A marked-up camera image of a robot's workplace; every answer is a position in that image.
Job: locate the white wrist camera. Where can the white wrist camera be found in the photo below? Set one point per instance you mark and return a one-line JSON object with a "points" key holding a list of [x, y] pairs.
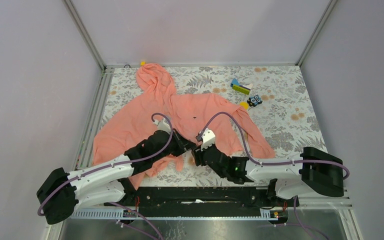
{"points": [[163, 125], [207, 138]]}

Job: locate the floral patterned table mat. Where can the floral patterned table mat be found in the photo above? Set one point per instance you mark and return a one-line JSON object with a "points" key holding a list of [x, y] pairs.
{"points": [[285, 117]]}

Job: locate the salmon pink hooded jacket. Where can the salmon pink hooded jacket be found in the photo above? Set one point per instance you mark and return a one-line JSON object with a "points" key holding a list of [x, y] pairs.
{"points": [[192, 98]]}

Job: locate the black blue patterned toy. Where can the black blue patterned toy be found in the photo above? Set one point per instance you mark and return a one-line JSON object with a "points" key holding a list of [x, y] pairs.
{"points": [[253, 101]]}

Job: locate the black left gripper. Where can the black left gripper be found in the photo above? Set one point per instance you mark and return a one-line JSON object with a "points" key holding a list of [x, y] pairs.
{"points": [[182, 144]]}

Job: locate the small yellow round object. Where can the small yellow round object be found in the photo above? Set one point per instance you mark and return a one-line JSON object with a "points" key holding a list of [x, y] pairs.
{"points": [[245, 105]]}

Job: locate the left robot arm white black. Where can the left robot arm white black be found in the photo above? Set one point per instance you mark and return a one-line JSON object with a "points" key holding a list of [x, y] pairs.
{"points": [[62, 193]]}

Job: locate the blue green white box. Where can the blue green white box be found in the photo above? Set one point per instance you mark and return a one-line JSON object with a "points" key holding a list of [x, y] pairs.
{"points": [[245, 89]]}

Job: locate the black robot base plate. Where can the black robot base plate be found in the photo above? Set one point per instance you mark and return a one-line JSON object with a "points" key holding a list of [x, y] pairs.
{"points": [[204, 201]]}

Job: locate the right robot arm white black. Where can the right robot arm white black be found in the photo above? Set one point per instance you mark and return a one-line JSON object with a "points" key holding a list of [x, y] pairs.
{"points": [[312, 171]]}

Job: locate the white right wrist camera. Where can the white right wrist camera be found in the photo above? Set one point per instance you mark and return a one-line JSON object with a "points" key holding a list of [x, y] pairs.
{"points": [[207, 138]]}

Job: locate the white slotted cable duct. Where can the white slotted cable duct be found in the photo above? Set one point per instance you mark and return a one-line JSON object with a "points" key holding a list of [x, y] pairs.
{"points": [[122, 214]]}

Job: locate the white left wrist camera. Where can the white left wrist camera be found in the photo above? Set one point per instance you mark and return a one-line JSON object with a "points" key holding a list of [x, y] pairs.
{"points": [[163, 125]]}

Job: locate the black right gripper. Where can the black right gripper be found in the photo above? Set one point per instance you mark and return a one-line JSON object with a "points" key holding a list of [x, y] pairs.
{"points": [[198, 155]]}

